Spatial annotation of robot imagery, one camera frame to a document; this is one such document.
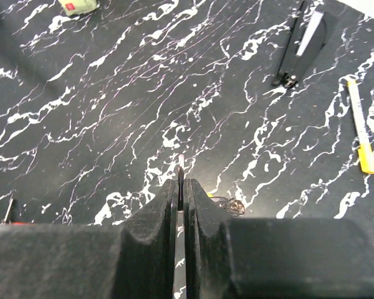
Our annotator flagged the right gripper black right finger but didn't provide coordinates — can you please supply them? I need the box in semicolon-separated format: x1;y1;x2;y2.
185;179;374;298

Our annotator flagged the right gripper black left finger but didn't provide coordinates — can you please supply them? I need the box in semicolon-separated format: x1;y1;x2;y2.
0;180;178;298

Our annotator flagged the metal keyring with keys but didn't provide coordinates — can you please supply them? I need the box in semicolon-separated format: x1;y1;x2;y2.
205;155;247;219

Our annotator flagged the red key with silver blade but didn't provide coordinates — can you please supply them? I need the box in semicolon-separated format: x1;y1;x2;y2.
0;198;31;225

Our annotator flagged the black stapler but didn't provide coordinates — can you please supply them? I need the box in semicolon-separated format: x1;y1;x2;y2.
272;1;338;89

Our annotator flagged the pale green cardboard box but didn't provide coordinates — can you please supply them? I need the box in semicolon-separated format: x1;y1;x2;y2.
58;0;97;16

